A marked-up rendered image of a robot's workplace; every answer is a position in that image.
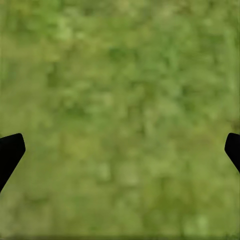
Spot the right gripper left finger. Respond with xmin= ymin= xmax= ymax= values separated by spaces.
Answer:
xmin=0 ymin=133 xmax=26 ymax=192

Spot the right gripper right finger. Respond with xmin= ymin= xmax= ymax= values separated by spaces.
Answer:
xmin=224 ymin=133 xmax=240 ymax=172

